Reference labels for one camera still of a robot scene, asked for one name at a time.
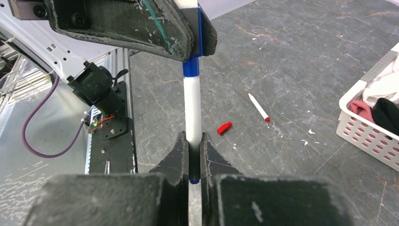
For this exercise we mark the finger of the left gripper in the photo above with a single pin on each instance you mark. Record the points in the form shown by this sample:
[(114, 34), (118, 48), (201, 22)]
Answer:
[(208, 35), (153, 26)]

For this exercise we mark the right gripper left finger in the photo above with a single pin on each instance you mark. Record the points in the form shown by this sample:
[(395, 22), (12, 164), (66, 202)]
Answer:
[(156, 198)]

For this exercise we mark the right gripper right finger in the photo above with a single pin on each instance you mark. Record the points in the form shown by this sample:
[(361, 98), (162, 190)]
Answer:
[(230, 198)]

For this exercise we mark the blue marker cap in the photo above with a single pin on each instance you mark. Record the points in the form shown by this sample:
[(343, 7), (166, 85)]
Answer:
[(191, 11)]

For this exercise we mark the red marker cap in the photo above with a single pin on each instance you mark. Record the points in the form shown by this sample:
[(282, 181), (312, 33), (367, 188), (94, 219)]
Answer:
[(224, 128)]

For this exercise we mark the red white marker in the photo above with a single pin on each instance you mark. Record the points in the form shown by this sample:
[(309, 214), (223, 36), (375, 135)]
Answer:
[(259, 108)]

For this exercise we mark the white plastic basket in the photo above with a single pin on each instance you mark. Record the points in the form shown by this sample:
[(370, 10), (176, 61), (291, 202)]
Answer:
[(365, 135)]

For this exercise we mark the white marker pen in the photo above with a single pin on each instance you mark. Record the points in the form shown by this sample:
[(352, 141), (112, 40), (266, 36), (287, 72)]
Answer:
[(192, 105)]

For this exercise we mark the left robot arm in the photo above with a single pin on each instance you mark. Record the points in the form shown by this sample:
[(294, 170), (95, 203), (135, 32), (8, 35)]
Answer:
[(59, 35)]

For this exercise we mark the black cloth in basket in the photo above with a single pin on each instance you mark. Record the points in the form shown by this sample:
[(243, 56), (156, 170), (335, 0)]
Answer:
[(385, 114)]

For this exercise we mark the white cloth in basket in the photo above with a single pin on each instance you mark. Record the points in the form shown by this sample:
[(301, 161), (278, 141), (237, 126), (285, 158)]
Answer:
[(385, 85)]

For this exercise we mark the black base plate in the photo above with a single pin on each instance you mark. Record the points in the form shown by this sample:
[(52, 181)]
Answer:
[(112, 147)]

